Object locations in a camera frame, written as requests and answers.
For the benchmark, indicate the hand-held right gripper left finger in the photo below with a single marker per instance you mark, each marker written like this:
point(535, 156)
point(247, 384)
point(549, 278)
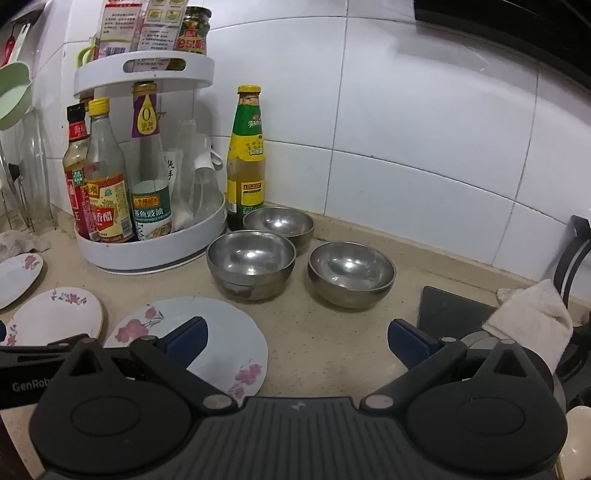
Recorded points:
point(189, 339)

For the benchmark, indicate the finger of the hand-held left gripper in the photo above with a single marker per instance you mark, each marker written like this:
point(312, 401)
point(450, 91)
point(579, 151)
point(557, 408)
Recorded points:
point(41, 347)

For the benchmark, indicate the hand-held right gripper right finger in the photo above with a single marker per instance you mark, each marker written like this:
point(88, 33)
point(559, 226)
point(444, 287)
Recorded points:
point(406, 344)

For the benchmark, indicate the stainless steel bowl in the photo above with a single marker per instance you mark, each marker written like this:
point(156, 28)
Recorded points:
point(277, 226)
point(249, 263)
point(351, 272)

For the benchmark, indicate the small floral white plate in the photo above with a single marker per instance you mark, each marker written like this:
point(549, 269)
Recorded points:
point(16, 277)
point(51, 318)

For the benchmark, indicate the large floral white plate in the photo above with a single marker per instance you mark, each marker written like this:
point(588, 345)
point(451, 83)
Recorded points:
point(221, 332)

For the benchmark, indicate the black gas stove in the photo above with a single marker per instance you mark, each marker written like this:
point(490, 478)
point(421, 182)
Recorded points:
point(448, 309)

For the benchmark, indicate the crumpled dish rag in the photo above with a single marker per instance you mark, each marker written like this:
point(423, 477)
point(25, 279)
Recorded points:
point(23, 242)

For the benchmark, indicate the white cloth towel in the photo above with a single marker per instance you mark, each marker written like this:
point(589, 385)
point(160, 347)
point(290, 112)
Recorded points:
point(531, 318)

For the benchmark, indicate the clear plastic bag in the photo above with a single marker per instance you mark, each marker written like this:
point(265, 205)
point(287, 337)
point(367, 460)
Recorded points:
point(178, 184)

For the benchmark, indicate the clear spray bottle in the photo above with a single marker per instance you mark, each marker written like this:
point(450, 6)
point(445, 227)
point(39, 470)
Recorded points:
point(205, 184)

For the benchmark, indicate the yellow cap vinegar bottle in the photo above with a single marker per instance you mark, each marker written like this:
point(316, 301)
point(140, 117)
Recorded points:
point(108, 184)

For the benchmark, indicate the red label soy sauce bottle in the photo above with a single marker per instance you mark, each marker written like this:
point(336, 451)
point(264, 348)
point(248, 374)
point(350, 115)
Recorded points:
point(76, 161)

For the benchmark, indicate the black pot support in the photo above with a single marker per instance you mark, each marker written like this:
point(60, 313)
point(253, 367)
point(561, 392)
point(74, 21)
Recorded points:
point(575, 258)

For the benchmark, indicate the purple label oil bottle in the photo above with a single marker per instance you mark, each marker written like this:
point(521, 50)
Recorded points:
point(147, 152)

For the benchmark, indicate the green yellow label sauce bottle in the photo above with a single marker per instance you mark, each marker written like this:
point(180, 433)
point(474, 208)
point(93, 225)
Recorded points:
point(247, 152)

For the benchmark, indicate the light green plastic strainer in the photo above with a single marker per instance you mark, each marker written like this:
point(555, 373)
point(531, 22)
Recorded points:
point(14, 97)

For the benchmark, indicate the glass jar of sauce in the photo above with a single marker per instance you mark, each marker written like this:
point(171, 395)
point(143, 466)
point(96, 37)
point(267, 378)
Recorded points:
point(194, 32)

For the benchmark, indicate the orange seasoning packet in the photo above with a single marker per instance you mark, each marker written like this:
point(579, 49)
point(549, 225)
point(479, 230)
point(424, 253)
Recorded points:
point(159, 25)

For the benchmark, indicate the white red seasoning packet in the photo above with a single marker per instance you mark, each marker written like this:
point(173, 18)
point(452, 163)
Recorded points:
point(115, 32)

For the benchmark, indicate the black range hood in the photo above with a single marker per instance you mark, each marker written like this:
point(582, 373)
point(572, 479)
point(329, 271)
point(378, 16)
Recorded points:
point(508, 14)

